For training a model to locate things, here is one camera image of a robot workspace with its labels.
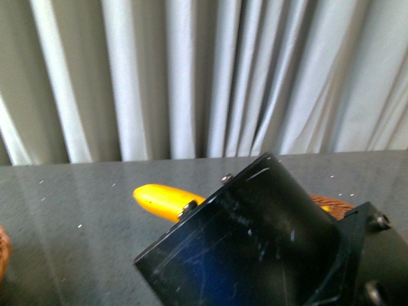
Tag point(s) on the left orange wicker basket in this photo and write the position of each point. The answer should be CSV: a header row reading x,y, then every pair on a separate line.
x,y
5,245

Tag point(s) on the orange wicker basket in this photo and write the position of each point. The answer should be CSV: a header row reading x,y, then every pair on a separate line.
x,y
5,245
336,208

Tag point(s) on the yellow banana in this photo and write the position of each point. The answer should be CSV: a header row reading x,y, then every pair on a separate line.
x,y
166,202

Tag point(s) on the white pleated curtain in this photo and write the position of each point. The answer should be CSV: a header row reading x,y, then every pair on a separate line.
x,y
91,81

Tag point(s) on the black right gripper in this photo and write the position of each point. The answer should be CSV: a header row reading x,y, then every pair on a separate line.
x,y
261,240

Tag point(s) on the right orange wicker basket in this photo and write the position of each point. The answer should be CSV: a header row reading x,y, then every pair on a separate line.
x,y
336,208

